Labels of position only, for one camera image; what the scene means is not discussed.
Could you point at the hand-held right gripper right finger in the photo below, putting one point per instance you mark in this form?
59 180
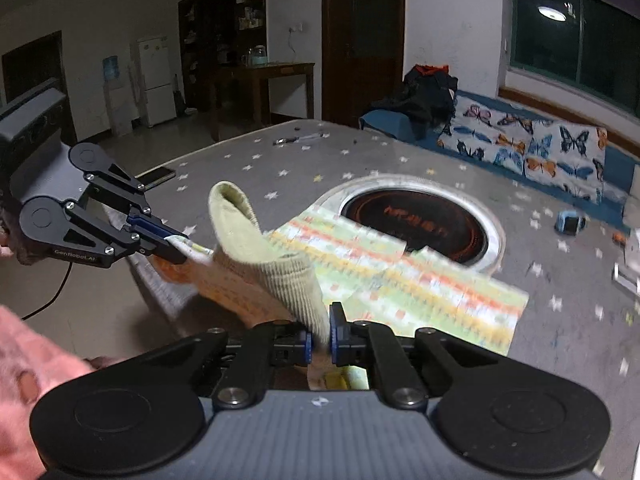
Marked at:
337 335

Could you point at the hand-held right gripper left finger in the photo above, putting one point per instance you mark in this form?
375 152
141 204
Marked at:
306 347

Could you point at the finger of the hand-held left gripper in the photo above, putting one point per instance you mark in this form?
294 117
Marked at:
127 187
135 245

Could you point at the colourful printed children's garment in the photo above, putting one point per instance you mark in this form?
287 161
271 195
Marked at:
360 270

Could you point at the pile of dark clothes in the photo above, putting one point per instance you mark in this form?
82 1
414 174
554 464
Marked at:
430 97

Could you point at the smartphone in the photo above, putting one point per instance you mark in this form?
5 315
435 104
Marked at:
157 176

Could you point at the dark wooden doorway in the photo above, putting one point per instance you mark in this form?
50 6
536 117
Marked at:
35 77

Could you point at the water dispenser with blue bottle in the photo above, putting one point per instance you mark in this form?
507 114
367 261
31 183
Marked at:
114 92

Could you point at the white refrigerator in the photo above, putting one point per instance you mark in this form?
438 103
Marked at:
155 80

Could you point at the round built-in induction cooker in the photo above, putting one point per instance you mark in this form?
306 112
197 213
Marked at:
420 225

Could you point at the dark wooden desk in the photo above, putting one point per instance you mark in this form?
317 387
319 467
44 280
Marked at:
265 92

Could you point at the person's pink fleece clothing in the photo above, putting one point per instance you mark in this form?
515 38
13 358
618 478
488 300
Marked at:
30 385

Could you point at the dark wooden shelf cabinet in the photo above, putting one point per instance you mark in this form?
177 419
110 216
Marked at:
225 35

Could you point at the pen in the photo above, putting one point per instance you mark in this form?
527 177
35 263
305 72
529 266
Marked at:
302 137

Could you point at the glass kettle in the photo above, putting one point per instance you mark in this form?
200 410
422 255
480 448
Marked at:
257 55

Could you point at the grey star-print table cover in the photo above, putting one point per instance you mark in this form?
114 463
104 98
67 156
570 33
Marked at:
550 330

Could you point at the blue sofa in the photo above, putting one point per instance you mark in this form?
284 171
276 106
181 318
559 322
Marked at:
480 130

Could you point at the blue smartwatch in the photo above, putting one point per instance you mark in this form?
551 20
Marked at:
572 222

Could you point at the butterfly print cushion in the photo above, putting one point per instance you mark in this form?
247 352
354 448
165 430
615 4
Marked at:
530 145

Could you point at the dark wooden door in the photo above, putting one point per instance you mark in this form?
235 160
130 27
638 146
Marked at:
362 42

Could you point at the white handset with screen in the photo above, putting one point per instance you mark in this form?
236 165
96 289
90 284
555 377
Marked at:
627 272

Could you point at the small orange toy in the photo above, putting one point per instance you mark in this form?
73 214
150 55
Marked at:
620 238

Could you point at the green-framed window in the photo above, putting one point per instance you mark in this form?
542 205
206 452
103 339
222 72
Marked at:
575 45

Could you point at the white wall socket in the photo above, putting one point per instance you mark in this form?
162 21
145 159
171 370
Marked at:
297 27

